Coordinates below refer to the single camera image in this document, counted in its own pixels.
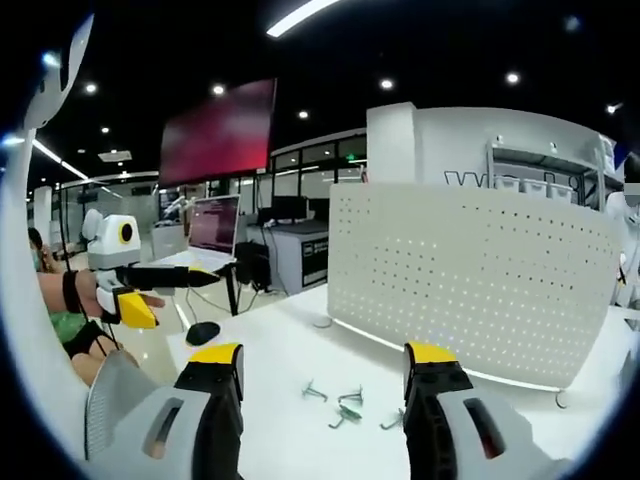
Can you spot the person's left hand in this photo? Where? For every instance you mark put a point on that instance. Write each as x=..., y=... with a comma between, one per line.
x=89, y=292

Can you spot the white partition wall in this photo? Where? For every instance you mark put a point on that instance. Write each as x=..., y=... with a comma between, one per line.
x=395, y=145

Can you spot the black office chair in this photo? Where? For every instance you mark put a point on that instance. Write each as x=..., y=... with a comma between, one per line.
x=252, y=267

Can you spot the metal hook assembly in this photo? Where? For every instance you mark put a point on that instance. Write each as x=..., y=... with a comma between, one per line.
x=345, y=415
x=392, y=424
x=352, y=396

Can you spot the open laptop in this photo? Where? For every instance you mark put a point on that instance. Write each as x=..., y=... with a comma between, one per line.
x=212, y=227

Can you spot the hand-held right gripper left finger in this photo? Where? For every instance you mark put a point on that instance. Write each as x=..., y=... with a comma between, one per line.
x=210, y=430

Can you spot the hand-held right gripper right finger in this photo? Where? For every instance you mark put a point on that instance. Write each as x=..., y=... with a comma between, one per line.
x=435, y=430

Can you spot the large red display screen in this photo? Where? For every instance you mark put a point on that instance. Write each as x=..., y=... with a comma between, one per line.
x=217, y=132

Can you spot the person's green shirt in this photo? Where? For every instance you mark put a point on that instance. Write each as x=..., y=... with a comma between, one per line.
x=67, y=325

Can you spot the white perforated mounting plate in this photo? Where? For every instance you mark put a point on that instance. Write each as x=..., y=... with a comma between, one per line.
x=470, y=280

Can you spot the metal hook under plate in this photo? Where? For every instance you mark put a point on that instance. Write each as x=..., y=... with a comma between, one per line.
x=562, y=402

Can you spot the metal shelf rack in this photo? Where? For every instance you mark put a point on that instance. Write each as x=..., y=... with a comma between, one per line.
x=545, y=162

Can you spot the grey cabinet with black panel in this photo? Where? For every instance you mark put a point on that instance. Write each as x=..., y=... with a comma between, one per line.
x=314, y=265

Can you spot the white robot figure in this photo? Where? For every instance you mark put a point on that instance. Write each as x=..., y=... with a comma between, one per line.
x=627, y=240

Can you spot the black computer mouse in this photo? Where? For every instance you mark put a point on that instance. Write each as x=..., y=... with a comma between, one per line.
x=202, y=332

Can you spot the black table leg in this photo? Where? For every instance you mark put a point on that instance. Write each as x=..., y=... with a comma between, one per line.
x=231, y=290

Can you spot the white curved casing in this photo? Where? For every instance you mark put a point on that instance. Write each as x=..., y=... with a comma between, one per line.
x=25, y=280

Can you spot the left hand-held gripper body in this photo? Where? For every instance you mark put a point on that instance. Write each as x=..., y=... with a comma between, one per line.
x=107, y=247

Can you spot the long ceiling light strip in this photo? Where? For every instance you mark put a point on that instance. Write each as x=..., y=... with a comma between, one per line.
x=300, y=17

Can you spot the person's bare leg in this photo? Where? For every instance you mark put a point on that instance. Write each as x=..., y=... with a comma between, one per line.
x=92, y=365

